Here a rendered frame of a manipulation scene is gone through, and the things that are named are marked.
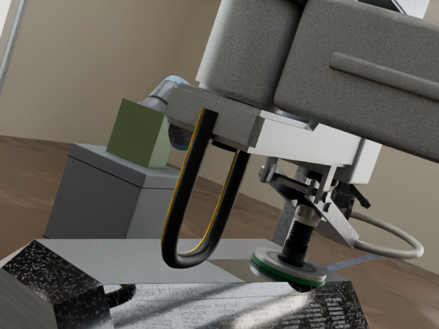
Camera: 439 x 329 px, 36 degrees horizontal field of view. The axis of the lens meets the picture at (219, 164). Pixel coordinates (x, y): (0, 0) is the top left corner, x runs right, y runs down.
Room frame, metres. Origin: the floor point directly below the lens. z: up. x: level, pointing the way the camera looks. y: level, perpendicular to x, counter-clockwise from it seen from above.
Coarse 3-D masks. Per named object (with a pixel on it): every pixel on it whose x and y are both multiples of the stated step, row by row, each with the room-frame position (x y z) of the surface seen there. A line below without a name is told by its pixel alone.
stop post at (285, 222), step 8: (304, 168) 3.71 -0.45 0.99; (296, 176) 3.72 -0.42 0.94; (304, 176) 3.70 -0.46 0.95; (288, 208) 3.71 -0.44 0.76; (280, 216) 3.73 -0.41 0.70; (288, 216) 3.70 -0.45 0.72; (280, 224) 3.72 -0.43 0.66; (288, 224) 3.69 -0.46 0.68; (280, 232) 3.71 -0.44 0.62; (288, 232) 3.69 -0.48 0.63; (272, 240) 3.73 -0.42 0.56; (280, 240) 3.70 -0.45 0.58
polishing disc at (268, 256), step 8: (264, 248) 1.97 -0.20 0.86; (256, 256) 1.89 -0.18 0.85; (264, 256) 1.87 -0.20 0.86; (272, 256) 1.91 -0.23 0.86; (272, 264) 1.83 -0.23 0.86; (280, 264) 1.83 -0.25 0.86; (288, 264) 1.87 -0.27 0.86; (312, 264) 1.97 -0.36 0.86; (288, 272) 1.81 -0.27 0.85; (296, 272) 1.81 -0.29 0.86; (304, 272) 1.84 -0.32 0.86; (312, 272) 1.87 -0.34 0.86; (320, 272) 1.91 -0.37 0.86; (312, 280) 1.83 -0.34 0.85; (320, 280) 1.85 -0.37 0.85
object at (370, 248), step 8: (352, 216) 2.72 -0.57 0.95; (360, 216) 2.71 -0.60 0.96; (368, 216) 2.71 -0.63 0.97; (376, 224) 2.69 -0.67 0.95; (384, 224) 2.67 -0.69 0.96; (392, 232) 2.65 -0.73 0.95; (400, 232) 2.61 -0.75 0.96; (408, 240) 2.56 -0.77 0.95; (416, 240) 2.53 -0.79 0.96; (360, 248) 2.26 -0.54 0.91; (368, 248) 2.26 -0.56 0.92; (376, 248) 2.26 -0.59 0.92; (384, 248) 2.27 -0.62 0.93; (416, 248) 2.43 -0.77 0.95; (384, 256) 2.27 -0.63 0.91; (392, 256) 2.28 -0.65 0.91; (400, 256) 2.29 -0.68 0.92; (408, 256) 2.31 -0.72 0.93; (416, 256) 2.35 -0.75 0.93
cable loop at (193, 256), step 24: (192, 144) 1.22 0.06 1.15; (192, 168) 1.22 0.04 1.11; (240, 168) 1.40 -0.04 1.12; (192, 192) 1.23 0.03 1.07; (168, 216) 1.24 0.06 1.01; (216, 216) 1.40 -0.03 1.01; (168, 240) 1.22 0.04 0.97; (216, 240) 1.39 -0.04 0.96; (168, 264) 1.25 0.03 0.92; (192, 264) 1.32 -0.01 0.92
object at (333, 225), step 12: (276, 168) 1.74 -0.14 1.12; (276, 180) 1.75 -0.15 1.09; (288, 180) 1.73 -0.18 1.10; (312, 180) 1.69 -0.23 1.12; (288, 192) 1.87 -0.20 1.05; (312, 192) 1.69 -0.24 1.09; (312, 204) 1.75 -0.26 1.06; (324, 204) 1.81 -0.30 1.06; (324, 216) 1.85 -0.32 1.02; (336, 216) 1.96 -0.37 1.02; (324, 228) 2.11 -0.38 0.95; (336, 228) 2.00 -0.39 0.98; (348, 228) 2.12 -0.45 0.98; (336, 240) 2.26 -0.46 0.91; (348, 240) 2.17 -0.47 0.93
